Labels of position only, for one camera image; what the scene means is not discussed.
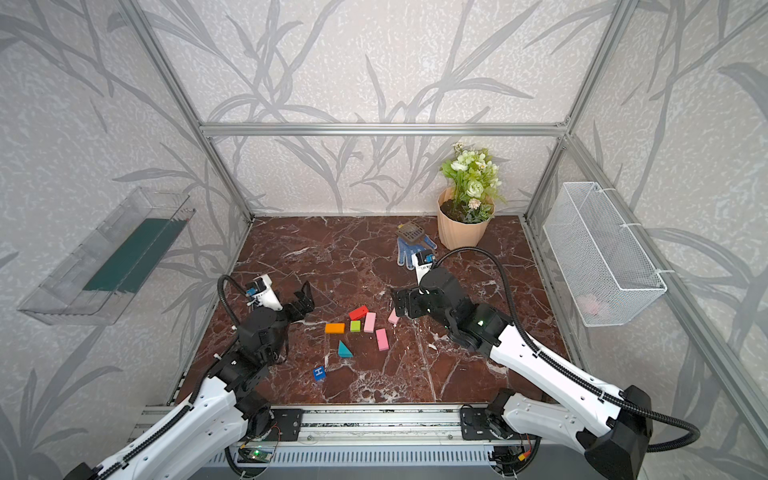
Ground teal triangle wood block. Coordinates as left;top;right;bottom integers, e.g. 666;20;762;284
338;341;353;358

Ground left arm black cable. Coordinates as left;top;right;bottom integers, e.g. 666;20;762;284
95;274;253;480

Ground clear plastic wall tray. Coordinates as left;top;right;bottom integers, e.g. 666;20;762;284
18;187;196;326

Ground brown plastic slotted scoop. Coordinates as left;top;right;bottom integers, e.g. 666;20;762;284
396;222;426;245

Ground pink block beside green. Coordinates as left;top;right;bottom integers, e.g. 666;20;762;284
363;312;376;333

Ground pink block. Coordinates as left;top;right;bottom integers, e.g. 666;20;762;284
375;328;390;351
363;312;376;333
388;309;399;326

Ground peach ribbed flower pot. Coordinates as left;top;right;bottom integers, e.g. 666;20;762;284
437;187;490;250

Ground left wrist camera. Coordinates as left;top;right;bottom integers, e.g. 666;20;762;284
245;274;283;311

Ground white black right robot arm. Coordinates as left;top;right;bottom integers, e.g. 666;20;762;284
391;268;653;479

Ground red wood block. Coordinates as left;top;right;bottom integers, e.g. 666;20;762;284
349;305;369;321

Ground aluminium cage frame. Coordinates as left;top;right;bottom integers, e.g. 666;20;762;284
118;1;767;443

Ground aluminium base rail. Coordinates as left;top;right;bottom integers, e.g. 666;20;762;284
119;403;631;448

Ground green circuit board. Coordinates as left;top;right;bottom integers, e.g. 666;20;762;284
237;446;274;464

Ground green white artificial flowers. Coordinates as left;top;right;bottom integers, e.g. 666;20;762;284
441;142;501;224

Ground blue letter cube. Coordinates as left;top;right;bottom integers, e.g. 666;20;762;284
313;366;327;382

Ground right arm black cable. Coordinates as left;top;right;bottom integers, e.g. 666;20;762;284
433;246;702;454

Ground orange wood block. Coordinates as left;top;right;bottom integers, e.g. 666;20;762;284
325;323;346;334

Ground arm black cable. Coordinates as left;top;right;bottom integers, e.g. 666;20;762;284
433;246;702;454
95;274;253;480

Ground pink object in basket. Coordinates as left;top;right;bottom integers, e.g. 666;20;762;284
576;294;610;318

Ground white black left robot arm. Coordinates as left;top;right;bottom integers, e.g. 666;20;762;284
67;276;315;479

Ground white wire mesh basket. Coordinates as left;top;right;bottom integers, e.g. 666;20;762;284
543;182;667;327

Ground blue dotted work glove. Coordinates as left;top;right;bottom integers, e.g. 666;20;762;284
397;235;437;270

